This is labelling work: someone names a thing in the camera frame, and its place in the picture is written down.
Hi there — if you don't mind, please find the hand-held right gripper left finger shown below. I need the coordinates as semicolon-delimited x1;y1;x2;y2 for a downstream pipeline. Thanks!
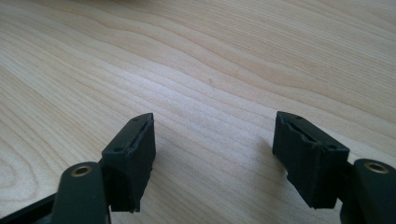
100;112;157;214

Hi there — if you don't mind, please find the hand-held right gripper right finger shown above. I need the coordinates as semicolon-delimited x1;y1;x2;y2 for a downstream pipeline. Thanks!
272;110;351;210

